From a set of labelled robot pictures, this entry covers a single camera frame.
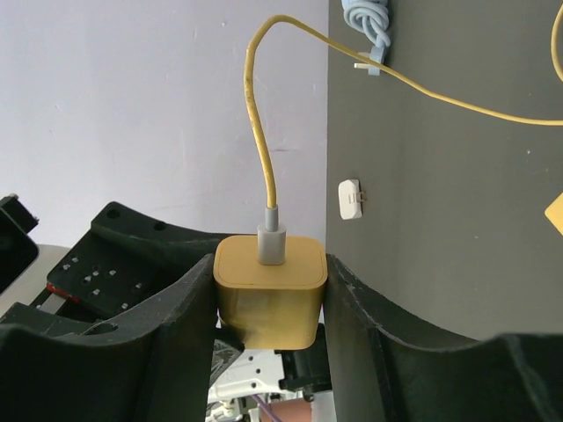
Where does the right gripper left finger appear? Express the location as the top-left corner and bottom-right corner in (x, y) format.
(1, 255), (217, 421)

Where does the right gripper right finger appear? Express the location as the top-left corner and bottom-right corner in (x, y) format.
(324, 256), (562, 421)

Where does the yellow charger with cable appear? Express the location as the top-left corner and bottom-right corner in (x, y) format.
(213, 235), (328, 351)

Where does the yellow USB cable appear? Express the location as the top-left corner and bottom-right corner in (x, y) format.
(244, 0), (563, 267)

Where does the white plug adapter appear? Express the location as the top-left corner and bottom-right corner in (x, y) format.
(338, 178), (365, 221)

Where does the yellow two-port USB charger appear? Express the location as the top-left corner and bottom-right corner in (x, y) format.
(545, 193), (563, 235)

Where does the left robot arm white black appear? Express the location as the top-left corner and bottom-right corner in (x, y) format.
(1, 194), (227, 323)

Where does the light blue round power strip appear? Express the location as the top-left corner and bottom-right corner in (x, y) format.
(341, 0), (391, 64)

